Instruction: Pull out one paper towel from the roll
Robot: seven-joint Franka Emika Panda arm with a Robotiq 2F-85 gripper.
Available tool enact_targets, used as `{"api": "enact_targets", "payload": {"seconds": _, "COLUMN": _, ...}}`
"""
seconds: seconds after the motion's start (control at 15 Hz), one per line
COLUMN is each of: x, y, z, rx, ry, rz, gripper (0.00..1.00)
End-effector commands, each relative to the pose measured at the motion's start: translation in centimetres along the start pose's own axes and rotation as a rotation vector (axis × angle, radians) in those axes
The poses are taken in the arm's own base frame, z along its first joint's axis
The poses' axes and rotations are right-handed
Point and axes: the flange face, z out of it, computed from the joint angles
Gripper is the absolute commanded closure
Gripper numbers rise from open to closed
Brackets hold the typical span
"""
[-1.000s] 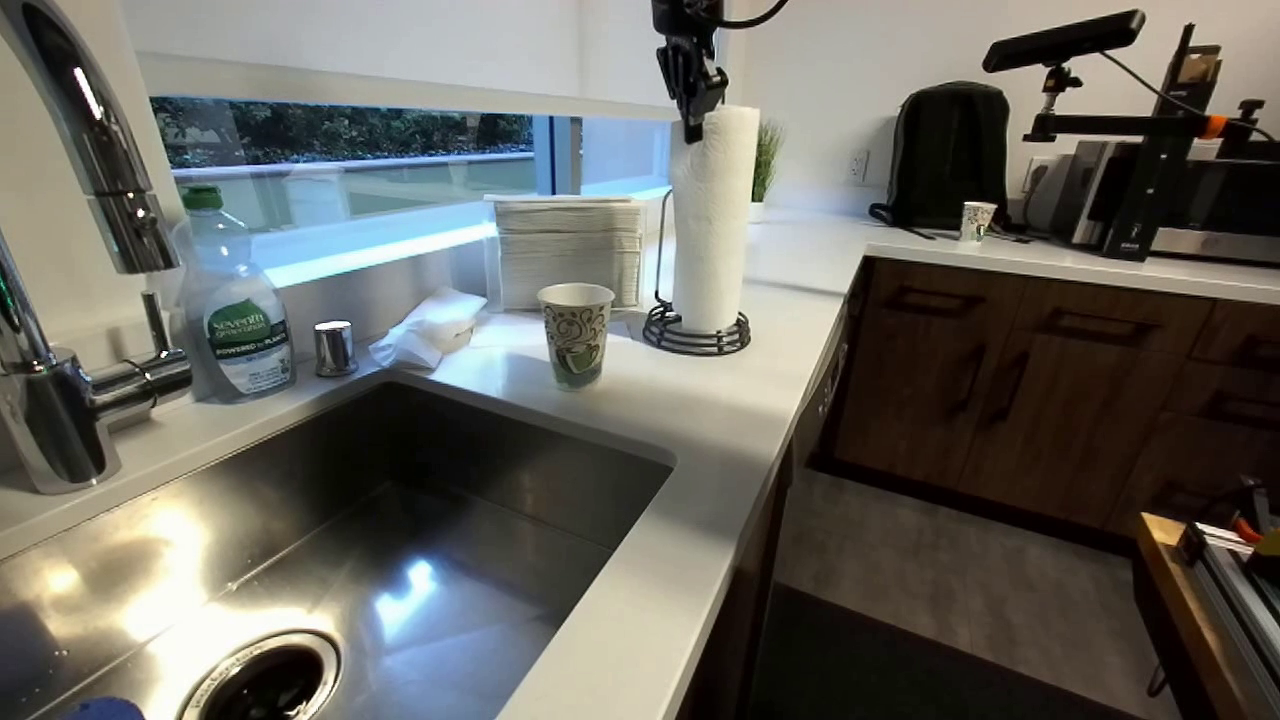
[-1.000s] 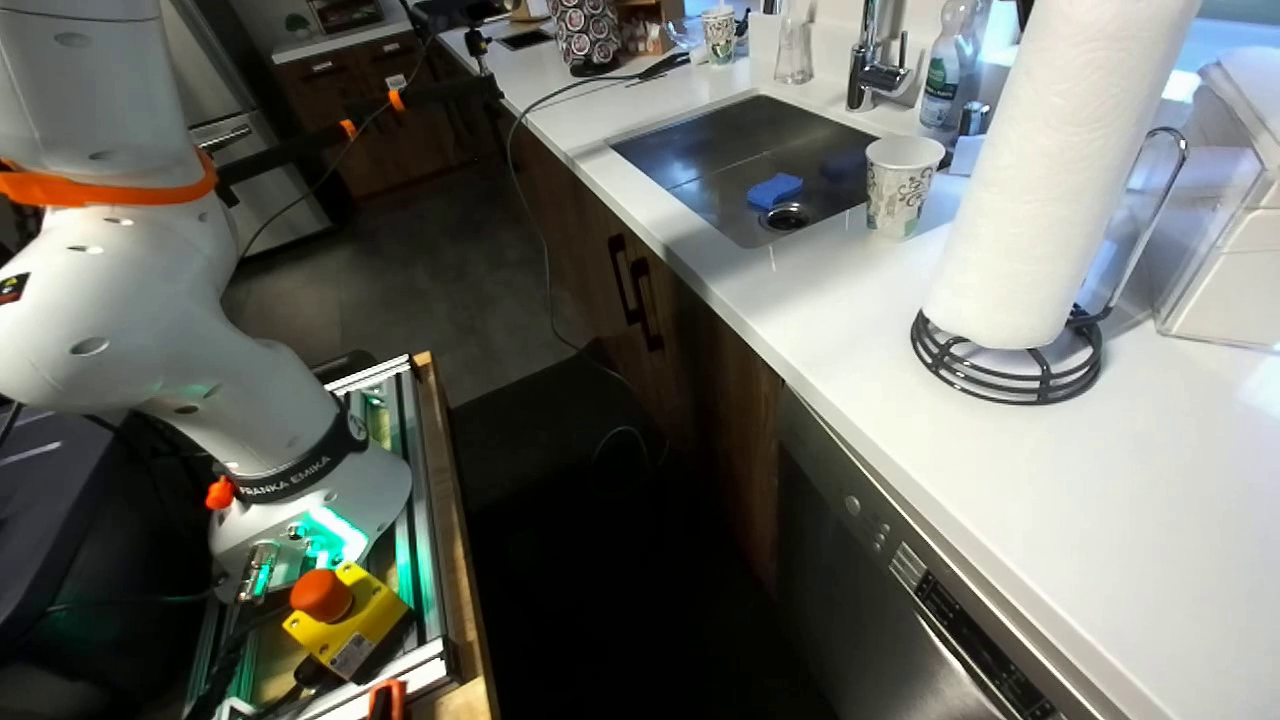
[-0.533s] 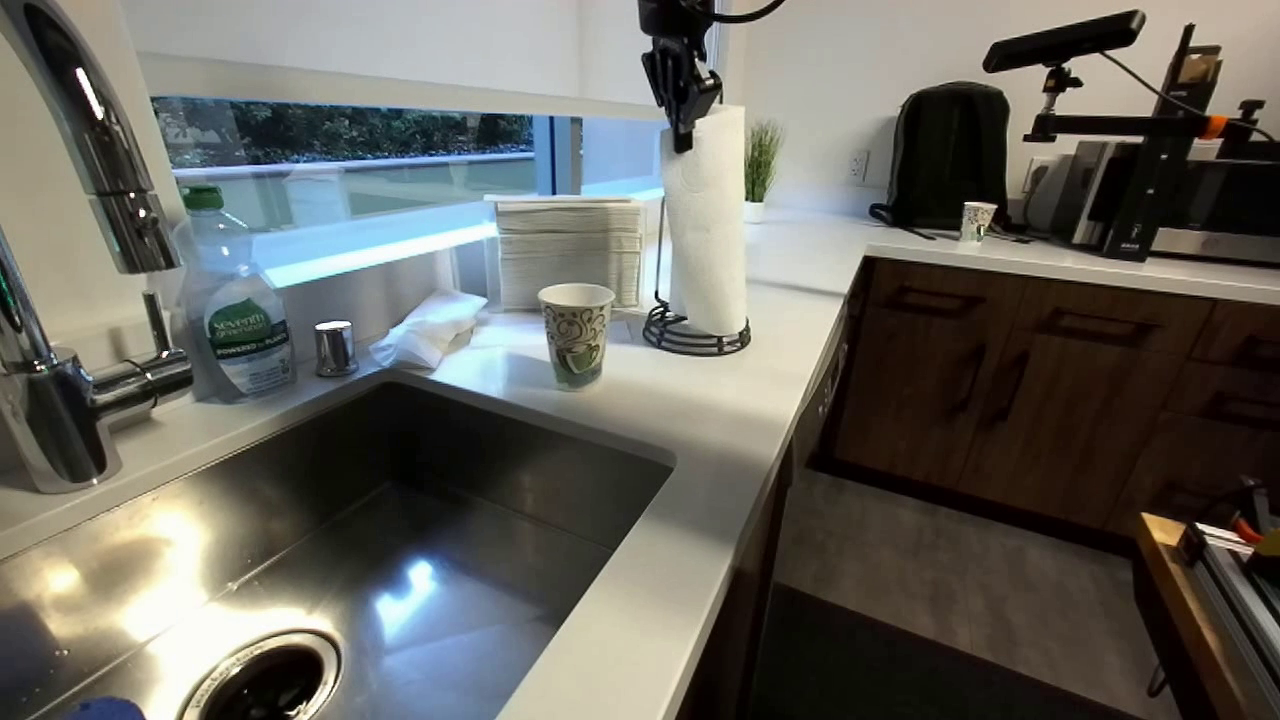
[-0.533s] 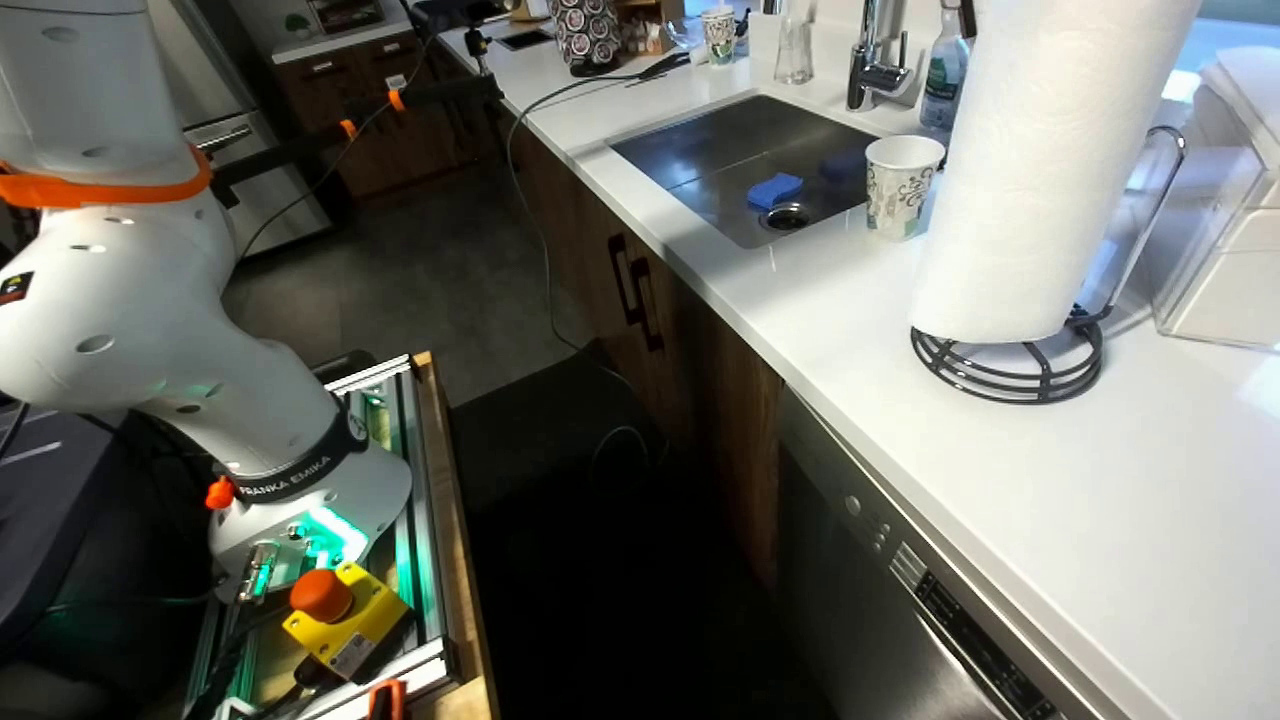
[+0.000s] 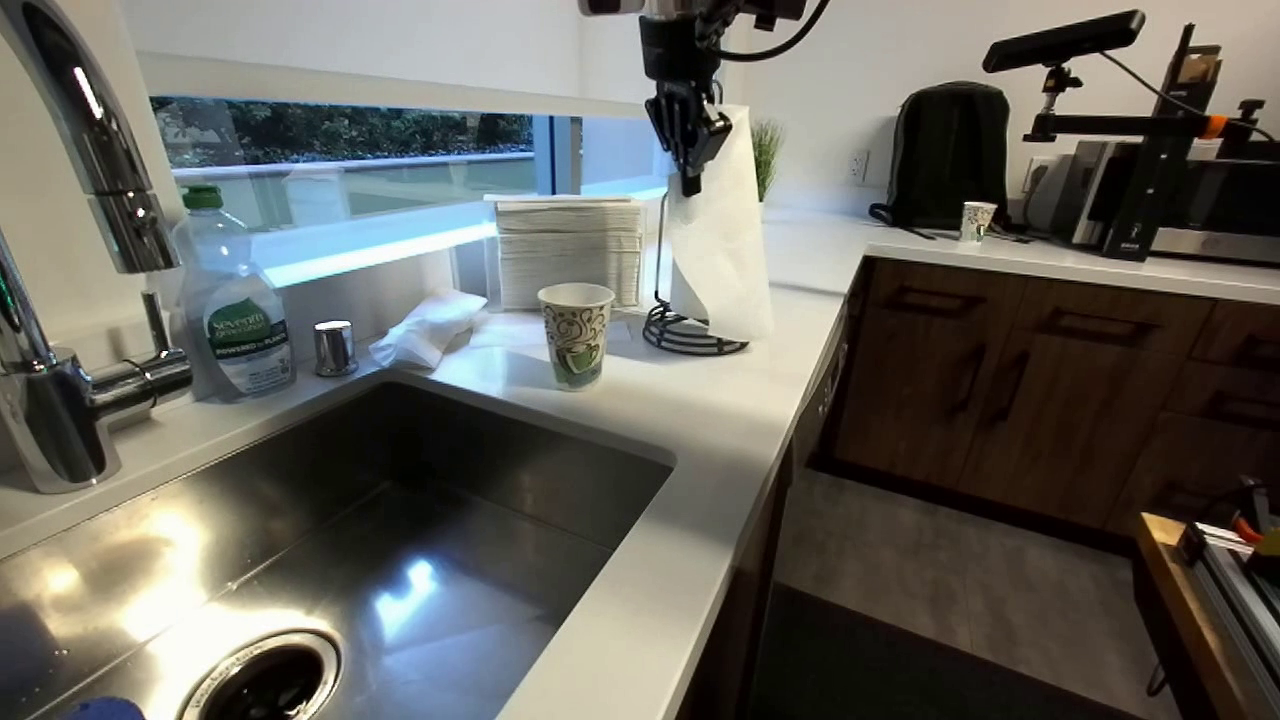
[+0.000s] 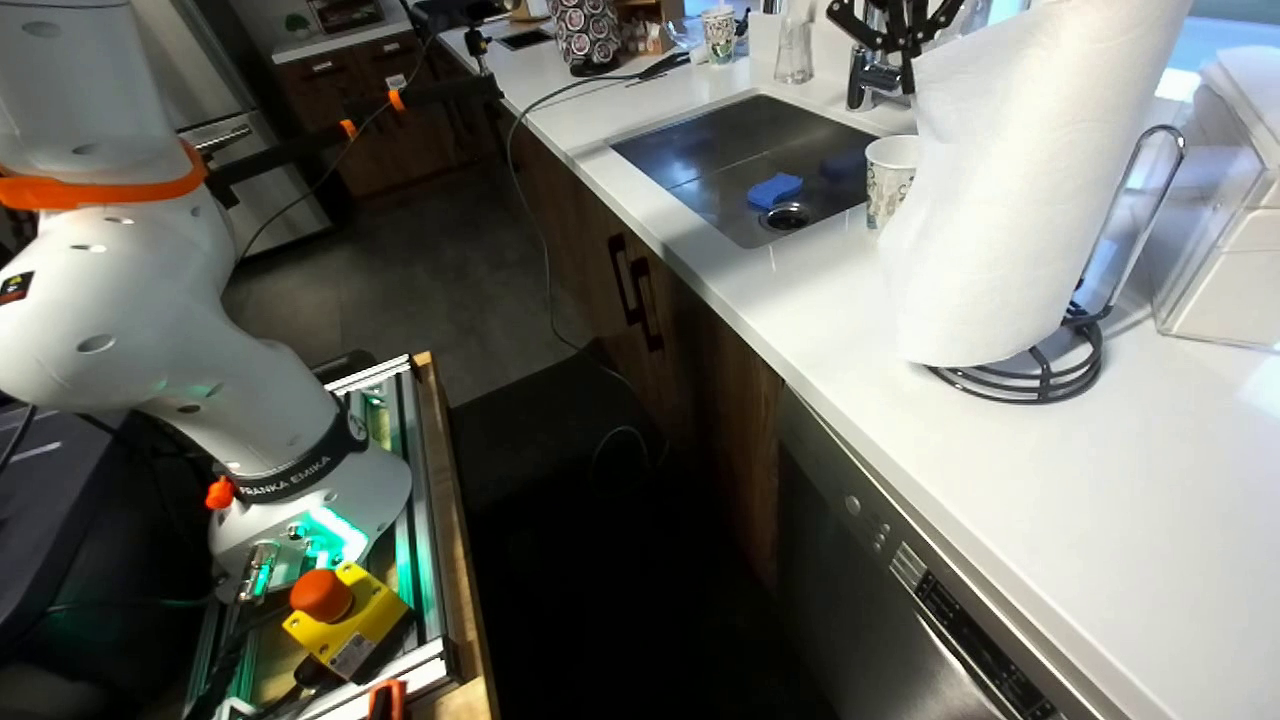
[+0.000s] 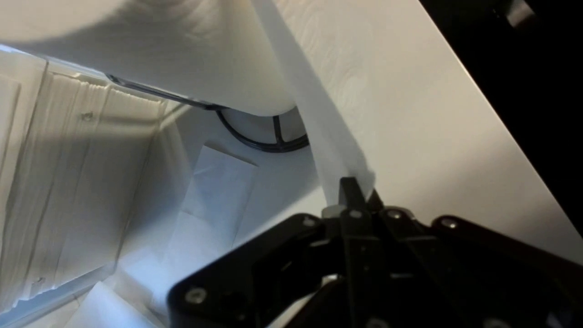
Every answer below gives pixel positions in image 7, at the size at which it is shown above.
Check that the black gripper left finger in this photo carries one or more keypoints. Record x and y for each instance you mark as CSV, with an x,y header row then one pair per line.
x,y
243,262

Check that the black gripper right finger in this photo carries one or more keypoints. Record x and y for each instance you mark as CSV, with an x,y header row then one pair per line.
x,y
485,274

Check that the white paper towel roll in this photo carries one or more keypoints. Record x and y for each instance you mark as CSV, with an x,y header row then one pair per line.
x,y
152,48

